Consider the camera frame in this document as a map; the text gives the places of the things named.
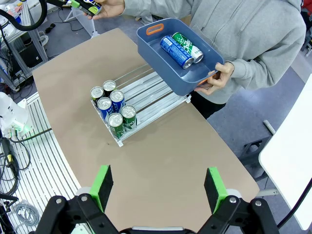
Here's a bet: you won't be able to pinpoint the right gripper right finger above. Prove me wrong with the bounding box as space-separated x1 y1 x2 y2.
197 167 280 234

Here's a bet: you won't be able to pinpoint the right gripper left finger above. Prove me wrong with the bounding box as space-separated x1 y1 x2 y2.
36 165 120 234

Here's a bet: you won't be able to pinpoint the blue basket with orange handles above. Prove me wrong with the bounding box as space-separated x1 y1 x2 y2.
136 18 225 97

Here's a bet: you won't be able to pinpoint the blue beverage can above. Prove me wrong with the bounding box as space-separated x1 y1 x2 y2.
159 35 195 70
97 97 114 122
109 90 126 113

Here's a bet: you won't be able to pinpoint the green beverage can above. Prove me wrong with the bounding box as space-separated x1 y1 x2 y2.
108 113 125 139
121 105 137 133
172 32 204 64

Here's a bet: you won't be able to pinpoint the person's left forearm grey sleeve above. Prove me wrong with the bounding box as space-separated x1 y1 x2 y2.
226 55 307 89

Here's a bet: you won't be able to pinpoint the person's right forearm grey sleeve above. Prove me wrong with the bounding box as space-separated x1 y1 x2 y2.
123 0 153 18

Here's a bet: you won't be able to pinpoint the clear acrylic can dispenser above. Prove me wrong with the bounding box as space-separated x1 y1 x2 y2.
90 63 192 148

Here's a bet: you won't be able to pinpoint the person's right hand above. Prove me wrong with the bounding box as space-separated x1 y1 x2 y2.
84 0 125 20

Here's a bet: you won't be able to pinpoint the person's left hand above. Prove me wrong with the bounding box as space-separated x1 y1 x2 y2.
194 62 235 96

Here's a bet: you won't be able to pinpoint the white tripod legs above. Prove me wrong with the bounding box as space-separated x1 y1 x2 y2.
64 7 100 39

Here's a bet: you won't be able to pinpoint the white slotted platform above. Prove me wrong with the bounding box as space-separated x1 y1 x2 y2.
0 92 82 234

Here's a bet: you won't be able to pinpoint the white table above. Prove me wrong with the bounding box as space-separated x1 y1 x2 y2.
258 73 312 231

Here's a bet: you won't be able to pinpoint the person in grey hoodie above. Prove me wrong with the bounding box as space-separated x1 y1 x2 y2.
123 0 307 120

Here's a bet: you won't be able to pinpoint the black left arm cable sleeve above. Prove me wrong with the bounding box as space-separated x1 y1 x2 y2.
0 0 48 32

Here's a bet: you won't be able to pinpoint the aluminium profile frame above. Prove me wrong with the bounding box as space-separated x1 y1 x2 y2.
0 24 49 92

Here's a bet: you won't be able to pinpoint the grey coiled cable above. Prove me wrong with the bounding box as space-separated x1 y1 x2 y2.
11 199 40 228

